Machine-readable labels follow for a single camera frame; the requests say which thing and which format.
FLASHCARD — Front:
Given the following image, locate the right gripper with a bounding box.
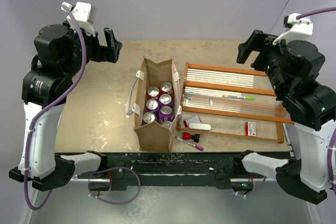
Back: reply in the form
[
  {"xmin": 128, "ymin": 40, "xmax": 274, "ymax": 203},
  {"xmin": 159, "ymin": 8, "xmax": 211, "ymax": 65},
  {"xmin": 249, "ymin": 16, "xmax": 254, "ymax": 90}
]
[{"xmin": 237, "ymin": 29, "xmax": 290, "ymax": 97}]

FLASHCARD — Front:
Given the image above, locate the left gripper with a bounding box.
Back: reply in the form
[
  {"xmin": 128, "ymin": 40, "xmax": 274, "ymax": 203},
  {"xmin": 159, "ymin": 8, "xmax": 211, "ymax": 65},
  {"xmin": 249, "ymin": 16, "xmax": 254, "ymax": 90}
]
[{"xmin": 64, "ymin": 20, "xmax": 121, "ymax": 78}]

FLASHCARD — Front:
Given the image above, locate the red cola can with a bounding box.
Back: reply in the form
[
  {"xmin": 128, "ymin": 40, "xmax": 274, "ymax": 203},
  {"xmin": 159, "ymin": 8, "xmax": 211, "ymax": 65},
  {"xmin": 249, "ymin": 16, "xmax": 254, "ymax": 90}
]
[
  {"xmin": 160, "ymin": 82, "xmax": 174, "ymax": 95},
  {"xmin": 147, "ymin": 87, "xmax": 160, "ymax": 100}
]

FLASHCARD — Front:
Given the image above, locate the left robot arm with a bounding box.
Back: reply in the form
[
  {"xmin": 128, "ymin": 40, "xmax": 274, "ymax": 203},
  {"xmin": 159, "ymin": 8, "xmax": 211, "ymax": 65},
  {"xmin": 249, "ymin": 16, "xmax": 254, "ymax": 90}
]
[{"xmin": 9, "ymin": 22, "xmax": 122, "ymax": 191}]

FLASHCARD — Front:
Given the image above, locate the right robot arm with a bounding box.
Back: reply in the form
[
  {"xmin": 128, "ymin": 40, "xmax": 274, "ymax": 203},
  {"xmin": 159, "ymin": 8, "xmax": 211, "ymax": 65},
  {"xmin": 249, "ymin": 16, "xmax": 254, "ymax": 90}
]
[{"xmin": 233, "ymin": 30, "xmax": 335, "ymax": 205}]

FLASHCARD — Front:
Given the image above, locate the green tipped pen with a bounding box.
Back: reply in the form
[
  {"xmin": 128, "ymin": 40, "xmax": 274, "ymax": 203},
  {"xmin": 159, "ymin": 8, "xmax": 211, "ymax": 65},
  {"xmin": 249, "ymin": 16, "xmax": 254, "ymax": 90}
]
[{"xmin": 222, "ymin": 94, "xmax": 255, "ymax": 100}]

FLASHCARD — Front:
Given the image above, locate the wooden shelf rack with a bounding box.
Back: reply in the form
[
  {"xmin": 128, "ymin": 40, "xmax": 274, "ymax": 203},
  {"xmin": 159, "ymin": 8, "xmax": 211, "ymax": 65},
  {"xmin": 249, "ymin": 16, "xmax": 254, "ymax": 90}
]
[{"xmin": 178, "ymin": 63, "xmax": 292, "ymax": 144}]

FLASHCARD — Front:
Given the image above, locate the purple fanta can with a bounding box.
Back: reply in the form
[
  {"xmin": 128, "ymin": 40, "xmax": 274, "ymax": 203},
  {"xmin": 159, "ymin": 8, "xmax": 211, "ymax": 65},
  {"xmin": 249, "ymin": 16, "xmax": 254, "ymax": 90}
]
[
  {"xmin": 145, "ymin": 99, "xmax": 160, "ymax": 113},
  {"xmin": 158, "ymin": 106, "xmax": 174, "ymax": 124},
  {"xmin": 158, "ymin": 93, "xmax": 173, "ymax": 107},
  {"xmin": 161, "ymin": 121, "xmax": 172, "ymax": 129},
  {"xmin": 142, "ymin": 112, "xmax": 157, "ymax": 124}
]

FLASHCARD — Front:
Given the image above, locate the red staples box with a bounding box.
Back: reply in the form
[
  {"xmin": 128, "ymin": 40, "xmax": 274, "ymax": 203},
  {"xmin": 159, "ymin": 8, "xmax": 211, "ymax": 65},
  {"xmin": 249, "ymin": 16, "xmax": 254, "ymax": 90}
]
[{"xmin": 245, "ymin": 122, "xmax": 257, "ymax": 137}]

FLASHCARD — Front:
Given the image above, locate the white eraser bar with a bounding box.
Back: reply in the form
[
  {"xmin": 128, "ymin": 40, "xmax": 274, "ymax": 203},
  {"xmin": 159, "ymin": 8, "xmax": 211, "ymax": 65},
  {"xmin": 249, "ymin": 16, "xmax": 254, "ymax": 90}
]
[{"xmin": 188, "ymin": 123, "xmax": 212, "ymax": 131}]

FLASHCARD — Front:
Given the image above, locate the red black stamp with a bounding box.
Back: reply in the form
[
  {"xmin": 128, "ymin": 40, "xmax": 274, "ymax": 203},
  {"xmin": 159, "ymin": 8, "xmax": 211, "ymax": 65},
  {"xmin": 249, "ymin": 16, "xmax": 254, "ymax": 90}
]
[{"xmin": 183, "ymin": 132, "xmax": 200, "ymax": 143}]

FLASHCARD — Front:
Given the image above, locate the pink marker pen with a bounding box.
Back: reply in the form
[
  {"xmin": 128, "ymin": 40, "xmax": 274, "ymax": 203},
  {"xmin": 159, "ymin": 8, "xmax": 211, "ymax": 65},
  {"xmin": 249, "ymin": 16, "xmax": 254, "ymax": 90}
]
[{"xmin": 175, "ymin": 136, "xmax": 204, "ymax": 151}]

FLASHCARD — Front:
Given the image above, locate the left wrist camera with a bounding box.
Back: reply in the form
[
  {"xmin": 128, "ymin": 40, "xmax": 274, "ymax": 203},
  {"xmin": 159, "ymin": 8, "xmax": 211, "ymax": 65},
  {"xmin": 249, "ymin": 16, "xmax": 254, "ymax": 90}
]
[{"xmin": 62, "ymin": 2, "xmax": 97, "ymax": 37}]

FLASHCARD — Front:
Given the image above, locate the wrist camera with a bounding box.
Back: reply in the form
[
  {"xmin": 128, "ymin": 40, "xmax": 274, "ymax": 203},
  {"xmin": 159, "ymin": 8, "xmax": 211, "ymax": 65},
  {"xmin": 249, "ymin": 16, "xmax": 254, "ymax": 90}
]
[
  {"xmin": 272, "ymin": 13, "xmax": 313, "ymax": 46},
  {"xmin": 62, "ymin": 2, "xmax": 97, "ymax": 37}
]

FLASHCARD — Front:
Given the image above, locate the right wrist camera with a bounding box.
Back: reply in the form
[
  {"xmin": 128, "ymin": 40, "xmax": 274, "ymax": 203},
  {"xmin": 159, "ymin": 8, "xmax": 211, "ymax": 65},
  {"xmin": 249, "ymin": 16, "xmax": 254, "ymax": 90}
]
[{"xmin": 272, "ymin": 13, "xmax": 313, "ymax": 46}]

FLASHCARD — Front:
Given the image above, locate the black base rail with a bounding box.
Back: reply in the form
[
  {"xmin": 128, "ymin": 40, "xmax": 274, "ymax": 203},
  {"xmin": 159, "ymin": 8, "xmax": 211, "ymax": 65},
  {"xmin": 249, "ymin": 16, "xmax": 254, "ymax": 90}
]
[{"xmin": 79, "ymin": 152, "xmax": 262, "ymax": 190}]

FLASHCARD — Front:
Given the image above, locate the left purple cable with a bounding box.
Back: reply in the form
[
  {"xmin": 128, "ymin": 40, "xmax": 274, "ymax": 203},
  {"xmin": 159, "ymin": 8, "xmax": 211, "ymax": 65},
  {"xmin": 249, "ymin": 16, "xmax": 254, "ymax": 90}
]
[{"xmin": 23, "ymin": 4, "xmax": 87, "ymax": 211}]

